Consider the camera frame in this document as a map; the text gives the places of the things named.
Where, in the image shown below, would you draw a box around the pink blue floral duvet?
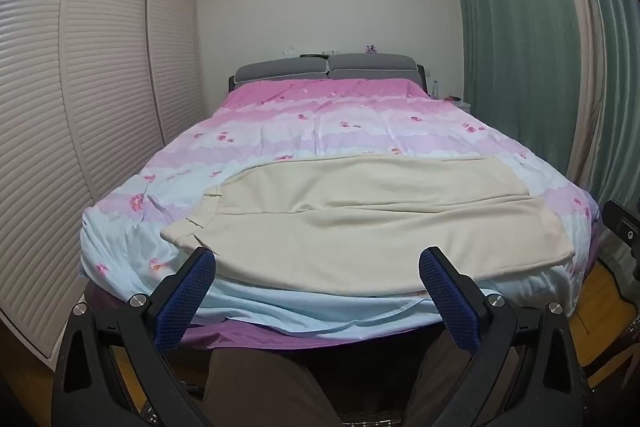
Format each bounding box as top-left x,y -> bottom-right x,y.
80,77 -> 601,343

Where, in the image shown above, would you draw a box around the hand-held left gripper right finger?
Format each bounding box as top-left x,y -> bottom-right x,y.
418,246 -> 587,427

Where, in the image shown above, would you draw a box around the purple bed sheet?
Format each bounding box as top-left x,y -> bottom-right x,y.
177,319 -> 451,352

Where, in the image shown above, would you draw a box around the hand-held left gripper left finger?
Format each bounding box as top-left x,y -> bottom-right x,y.
52,246 -> 217,427

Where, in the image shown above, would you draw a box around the cream pants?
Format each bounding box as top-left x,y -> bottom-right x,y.
160,155 -> 576,298

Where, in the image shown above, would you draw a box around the beige sheer curtain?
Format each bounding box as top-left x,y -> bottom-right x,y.
542,0 -> 623,208

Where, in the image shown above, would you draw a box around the grey headboard cushion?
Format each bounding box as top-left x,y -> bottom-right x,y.
234,59 -> 330,84
327,53 -> 419,80

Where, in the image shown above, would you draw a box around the person's brown trouser legs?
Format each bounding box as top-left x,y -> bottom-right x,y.
197,334 -> 483,427

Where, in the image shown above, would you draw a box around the white louvered wardrobe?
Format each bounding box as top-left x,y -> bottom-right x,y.
0,0 -> 206,360

